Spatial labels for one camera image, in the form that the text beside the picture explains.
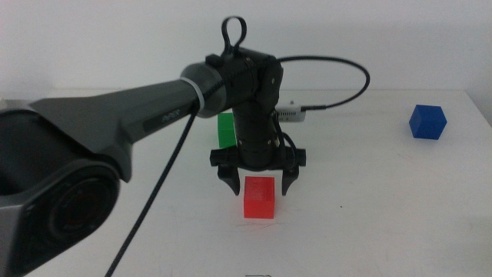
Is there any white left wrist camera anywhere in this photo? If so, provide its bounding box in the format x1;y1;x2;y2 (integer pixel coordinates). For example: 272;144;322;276
275;100;308;123

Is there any red cube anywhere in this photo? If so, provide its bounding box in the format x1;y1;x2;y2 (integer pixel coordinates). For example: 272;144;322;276
243;175;276;220

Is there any blue cube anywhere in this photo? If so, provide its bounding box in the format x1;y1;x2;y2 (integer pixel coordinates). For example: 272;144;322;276
408;104;448;141

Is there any green cube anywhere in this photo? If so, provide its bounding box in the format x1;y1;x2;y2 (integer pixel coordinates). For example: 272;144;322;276
217;112;238;149

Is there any white zip tie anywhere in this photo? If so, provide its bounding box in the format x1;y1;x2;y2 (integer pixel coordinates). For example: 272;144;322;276
179;76;205;116

